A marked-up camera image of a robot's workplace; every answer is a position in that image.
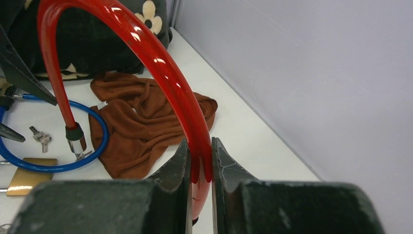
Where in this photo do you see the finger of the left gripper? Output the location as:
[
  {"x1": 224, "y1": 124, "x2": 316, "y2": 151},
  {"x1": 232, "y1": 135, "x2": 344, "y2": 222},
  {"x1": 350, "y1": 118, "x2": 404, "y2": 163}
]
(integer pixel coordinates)
[
  {"x1": 0, "y1": 28, "x2": 57, "y2": 106},
  {"x1": 0, "y1": 123, "x2": 26, "y2": 142}
]

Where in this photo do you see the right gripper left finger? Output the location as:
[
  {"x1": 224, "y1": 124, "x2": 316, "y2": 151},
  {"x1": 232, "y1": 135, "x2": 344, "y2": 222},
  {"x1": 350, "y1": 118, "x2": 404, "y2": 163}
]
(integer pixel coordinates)
[{"x1": 9, "y1": 140, "x2": 192, "y2": 234}]

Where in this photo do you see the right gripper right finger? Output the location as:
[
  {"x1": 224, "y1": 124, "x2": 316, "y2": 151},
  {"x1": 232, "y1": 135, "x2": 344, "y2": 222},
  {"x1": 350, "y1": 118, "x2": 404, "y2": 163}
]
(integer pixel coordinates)
[{"x1": 212, "y1": 137, "x2": 384, "y2": 234}]

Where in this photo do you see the blue cable lock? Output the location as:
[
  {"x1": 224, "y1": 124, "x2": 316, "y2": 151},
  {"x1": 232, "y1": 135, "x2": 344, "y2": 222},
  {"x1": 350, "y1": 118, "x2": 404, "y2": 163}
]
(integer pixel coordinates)
[{"x1": 0, "y1": 94, "x2": 111, "y2": 174}]

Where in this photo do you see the blue lock key bunch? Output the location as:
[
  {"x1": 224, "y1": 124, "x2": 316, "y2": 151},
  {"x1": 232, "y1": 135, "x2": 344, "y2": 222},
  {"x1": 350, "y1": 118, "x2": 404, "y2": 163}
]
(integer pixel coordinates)
[{"x1": 29, "y1": 126, "x2": 52, "y2": 153}]

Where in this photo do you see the large brass padlock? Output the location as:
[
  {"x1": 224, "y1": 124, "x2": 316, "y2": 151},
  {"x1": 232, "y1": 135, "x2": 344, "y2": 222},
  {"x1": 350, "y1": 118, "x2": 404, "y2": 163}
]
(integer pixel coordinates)
[{"x1": 4, "y1": 157, "x2": 58, "y2": 197}]

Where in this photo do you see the red cable lock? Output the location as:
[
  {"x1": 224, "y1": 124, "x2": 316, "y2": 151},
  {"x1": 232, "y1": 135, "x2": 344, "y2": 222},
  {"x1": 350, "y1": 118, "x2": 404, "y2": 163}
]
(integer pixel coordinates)
[{"x1": 37, "y1": 0, "x2": 212, "y2": 219}]

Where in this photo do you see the black floral blanket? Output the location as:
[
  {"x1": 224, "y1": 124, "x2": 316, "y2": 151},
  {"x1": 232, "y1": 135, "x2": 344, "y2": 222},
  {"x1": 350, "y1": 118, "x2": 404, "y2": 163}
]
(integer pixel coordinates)
[{"x1": 0, "y1": 0, "x2": 172, "y2": 80}]

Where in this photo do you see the brown cloth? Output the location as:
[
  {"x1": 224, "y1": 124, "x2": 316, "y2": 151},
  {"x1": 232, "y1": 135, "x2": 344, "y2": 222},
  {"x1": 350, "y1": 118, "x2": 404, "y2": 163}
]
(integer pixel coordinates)
[{"x1": 89, "y1": 71, "x2": 219, "y2": 180}]

